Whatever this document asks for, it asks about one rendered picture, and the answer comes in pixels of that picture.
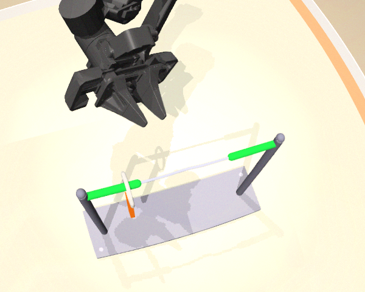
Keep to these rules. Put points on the orange handle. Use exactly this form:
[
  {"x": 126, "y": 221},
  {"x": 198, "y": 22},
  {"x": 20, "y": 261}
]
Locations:
[{"x": 129, "y": 197}]

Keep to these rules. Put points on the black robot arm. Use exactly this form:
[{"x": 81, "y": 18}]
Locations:
[{"x": 86, "y": 21}]

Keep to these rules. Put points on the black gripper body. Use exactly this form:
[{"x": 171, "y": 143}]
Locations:
[{"x": 95, "y": 76}]

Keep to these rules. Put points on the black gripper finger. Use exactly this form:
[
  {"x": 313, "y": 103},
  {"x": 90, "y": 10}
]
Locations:
[
  {"x": 148, "y": 93},
  {"x": 115, "y": 97}
]

